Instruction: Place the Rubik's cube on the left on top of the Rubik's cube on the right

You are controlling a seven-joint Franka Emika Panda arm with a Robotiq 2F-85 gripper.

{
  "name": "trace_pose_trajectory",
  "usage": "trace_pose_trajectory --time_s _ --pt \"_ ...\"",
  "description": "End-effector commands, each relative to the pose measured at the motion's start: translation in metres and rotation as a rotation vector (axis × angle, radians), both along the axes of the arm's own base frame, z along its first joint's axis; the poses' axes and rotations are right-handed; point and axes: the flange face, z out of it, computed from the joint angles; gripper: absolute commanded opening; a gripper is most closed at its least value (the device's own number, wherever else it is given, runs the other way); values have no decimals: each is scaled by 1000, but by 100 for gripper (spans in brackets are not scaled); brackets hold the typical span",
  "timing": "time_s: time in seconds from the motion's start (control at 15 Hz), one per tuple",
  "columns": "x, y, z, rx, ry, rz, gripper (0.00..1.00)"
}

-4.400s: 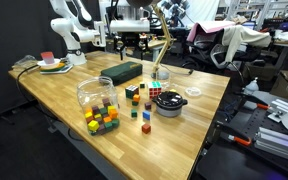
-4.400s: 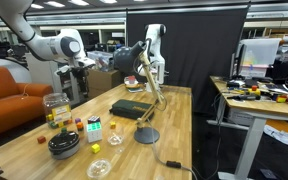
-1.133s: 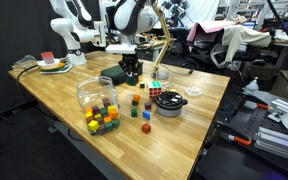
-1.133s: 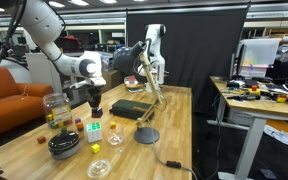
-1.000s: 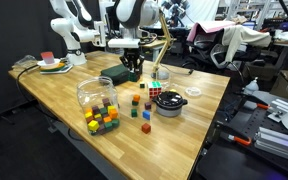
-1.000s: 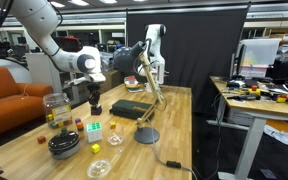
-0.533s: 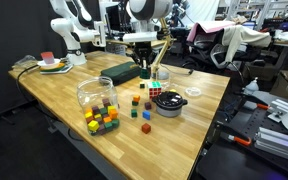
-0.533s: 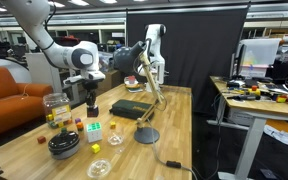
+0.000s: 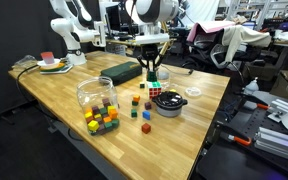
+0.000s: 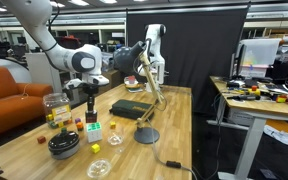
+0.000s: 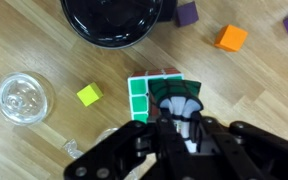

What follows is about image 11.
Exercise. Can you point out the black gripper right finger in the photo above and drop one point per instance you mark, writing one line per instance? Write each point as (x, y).
(250, 150)

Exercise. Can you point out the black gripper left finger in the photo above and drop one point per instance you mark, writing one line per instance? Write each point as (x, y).
(124, 143)

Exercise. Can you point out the black-edged Rubik's cube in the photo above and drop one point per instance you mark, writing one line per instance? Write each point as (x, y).
(174, 88)

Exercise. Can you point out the white-edged Rubik's cube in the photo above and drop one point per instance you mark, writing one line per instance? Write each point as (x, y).
(138, 96)

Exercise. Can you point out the yellow foam cube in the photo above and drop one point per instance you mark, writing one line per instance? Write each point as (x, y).
(89, 94)

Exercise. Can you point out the orange foam cube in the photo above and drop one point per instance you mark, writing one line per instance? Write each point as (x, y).
(230, 37)

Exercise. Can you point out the small clear plastic piece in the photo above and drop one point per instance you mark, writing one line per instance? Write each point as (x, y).
(72, 149)

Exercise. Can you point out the clear glass dish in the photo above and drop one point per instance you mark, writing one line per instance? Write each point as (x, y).
(24, 98)

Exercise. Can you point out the black pot with lid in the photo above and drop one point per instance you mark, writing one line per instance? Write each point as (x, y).
(110, 23)

